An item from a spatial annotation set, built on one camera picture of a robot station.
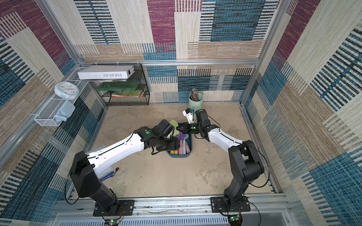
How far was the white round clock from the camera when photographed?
73cm

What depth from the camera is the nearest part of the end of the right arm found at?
0.69 metres

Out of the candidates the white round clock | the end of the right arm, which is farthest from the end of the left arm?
the white round clock
